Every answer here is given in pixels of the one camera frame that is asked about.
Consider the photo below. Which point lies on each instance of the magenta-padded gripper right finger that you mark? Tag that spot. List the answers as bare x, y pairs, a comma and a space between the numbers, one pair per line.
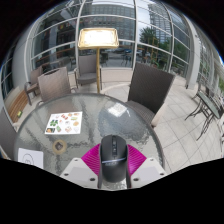
136, 160

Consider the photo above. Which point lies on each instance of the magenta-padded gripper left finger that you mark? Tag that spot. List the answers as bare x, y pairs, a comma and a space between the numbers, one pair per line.
90, 160

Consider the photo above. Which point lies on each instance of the black computer mouse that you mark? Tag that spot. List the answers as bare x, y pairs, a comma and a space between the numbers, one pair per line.
113, 156

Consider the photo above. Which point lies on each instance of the white printed mouse pad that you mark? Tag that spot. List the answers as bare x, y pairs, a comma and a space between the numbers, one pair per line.
31, 158

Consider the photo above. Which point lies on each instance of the colourful picture sheet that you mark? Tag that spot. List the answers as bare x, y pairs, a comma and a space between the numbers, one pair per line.
64, 123

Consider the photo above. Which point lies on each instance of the brown wicker armchair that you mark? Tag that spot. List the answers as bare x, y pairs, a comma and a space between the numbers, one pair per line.
33, 83
53, 85
87, 68

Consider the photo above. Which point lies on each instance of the wooden slat bench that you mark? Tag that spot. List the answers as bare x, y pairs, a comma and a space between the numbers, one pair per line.
18, 105

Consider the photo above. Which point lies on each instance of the metal-framed glass side table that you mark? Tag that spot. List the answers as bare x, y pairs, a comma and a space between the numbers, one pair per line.
208, 103

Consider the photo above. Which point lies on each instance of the gold menu stand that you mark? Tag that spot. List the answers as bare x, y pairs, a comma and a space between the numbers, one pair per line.
98, 38

